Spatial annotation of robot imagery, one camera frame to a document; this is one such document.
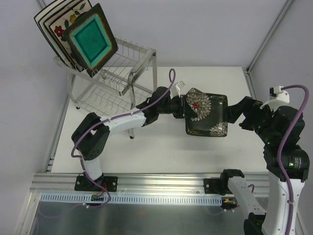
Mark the black dahlia square plate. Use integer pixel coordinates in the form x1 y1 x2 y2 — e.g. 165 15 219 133
185 88 228 138

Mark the cream floral square plate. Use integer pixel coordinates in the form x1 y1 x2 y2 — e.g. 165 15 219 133
48 0 92 69
43 0 78 71

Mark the white square plate black rim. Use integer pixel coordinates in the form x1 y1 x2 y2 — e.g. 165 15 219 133
34 0 70 66

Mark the round cream plate brown rim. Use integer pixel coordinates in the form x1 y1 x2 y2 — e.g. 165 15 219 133
65 14 85 70

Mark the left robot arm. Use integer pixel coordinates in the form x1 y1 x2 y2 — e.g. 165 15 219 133
71 87 197 191

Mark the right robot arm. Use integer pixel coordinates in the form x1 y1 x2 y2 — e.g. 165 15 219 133
219 96 310 235

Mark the steel two-tier dish rack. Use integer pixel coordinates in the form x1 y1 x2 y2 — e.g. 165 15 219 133
53 36 158 139

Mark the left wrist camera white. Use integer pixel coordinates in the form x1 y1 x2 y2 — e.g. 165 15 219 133
170 81 185 97

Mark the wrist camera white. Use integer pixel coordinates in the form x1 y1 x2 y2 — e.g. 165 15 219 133
170 81 185 97
260 86 290 112

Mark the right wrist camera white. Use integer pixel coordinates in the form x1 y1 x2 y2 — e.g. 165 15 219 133
260 86 290 112

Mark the right aluminium frame post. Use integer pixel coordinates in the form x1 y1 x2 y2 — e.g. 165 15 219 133
246 0 294 75

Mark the aluminium frame post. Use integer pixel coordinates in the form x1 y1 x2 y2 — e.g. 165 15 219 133
246 0 294 75
36 0 47 10

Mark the slotted cable duct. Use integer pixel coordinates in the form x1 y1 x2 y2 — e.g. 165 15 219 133
41 193 222 206

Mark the aluminium mounting rail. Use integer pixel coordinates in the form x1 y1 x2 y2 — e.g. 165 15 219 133
29 172 293 196

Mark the left aluminium frame post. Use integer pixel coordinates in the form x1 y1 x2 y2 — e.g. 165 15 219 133
36 0 47 10

